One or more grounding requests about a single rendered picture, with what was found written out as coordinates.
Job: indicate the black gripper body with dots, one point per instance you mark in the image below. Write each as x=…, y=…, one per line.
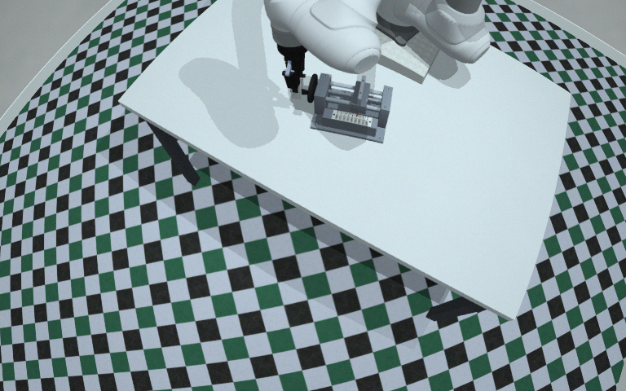
x=291, y=53

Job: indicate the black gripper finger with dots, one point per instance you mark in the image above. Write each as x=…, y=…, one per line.
x=292, y=80
x=302, y=68

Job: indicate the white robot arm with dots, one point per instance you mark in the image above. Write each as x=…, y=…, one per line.
x=341, y=33

